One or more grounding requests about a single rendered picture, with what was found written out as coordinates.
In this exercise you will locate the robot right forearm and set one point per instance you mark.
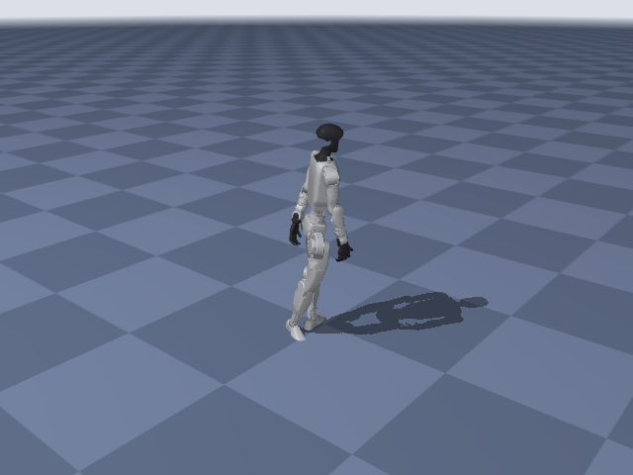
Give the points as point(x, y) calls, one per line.
point(338, 225)

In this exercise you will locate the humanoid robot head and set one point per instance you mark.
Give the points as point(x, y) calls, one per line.
point(328, 132)

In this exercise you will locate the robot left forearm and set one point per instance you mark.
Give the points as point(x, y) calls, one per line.
point(302, 204)

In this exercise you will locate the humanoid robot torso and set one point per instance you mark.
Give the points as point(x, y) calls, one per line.
point(314, 221)

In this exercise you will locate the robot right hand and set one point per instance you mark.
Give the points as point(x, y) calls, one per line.
point(344, 251)

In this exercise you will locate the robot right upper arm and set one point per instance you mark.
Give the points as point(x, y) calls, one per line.
point(330, 176)

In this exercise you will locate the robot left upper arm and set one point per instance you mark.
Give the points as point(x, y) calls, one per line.
point(307, 178)

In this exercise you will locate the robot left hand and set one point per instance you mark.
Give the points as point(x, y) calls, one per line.
point(294, 230)

